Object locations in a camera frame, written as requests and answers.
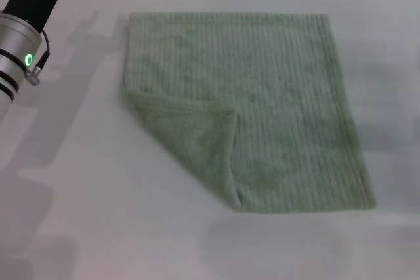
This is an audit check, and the pale green ribbed towel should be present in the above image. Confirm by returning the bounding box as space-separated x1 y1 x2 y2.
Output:
123 12 377 212

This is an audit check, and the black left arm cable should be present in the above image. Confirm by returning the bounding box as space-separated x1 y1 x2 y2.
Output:
24 28 51 86

